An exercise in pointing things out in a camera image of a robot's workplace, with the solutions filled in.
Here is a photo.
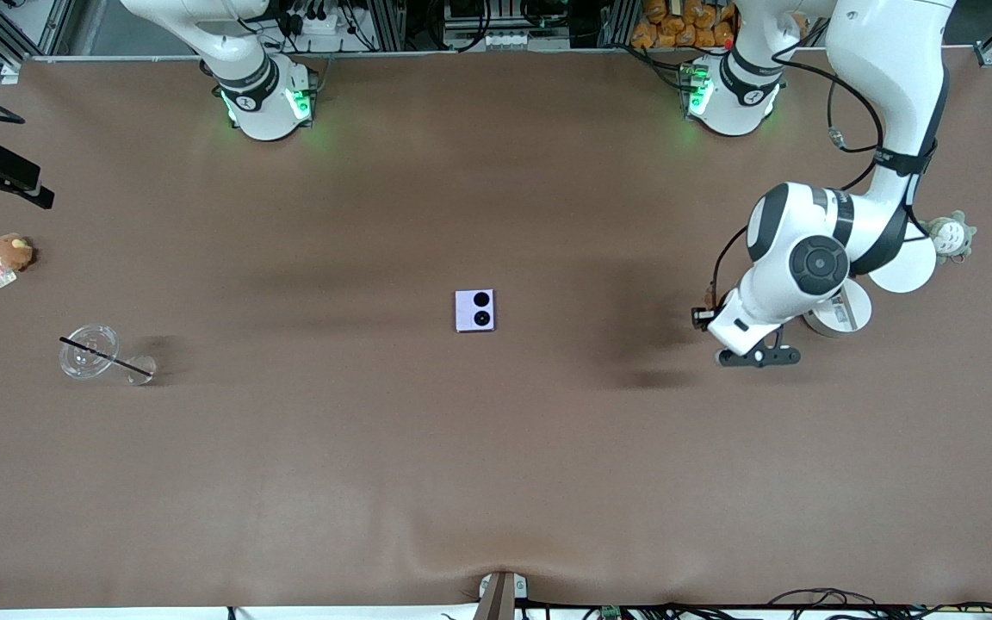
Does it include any small white square box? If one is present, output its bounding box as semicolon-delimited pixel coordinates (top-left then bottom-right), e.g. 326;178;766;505
455;289;496;333

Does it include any brown plush toy with tag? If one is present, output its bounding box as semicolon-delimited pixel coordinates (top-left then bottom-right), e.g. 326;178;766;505
0;233;35;288

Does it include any white desk lamp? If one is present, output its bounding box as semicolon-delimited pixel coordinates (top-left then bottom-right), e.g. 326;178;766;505
803;232;938;338

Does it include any clear plastic cup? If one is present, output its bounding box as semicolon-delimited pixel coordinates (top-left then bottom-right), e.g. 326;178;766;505
59;324;158;387

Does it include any grey totoro plush toy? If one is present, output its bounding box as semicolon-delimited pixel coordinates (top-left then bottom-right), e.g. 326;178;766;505
922;211;977;264

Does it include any black drinking straw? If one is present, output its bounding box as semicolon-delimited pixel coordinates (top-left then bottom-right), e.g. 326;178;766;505
59;337;155;377

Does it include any orange bread pile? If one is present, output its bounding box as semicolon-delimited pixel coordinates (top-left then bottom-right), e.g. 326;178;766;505
631;0;740;50

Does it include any white power strip with plugs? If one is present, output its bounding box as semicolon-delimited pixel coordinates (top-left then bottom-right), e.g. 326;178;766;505
289;4;352;41

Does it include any white socket strip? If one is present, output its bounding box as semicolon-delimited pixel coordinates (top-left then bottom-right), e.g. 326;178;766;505
444;30;570;51

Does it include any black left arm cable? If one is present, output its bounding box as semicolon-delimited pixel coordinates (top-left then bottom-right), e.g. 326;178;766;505
710;56;886;302

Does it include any grey camera pole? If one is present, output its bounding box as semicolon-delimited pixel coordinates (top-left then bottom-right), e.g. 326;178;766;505
473;570;529;620

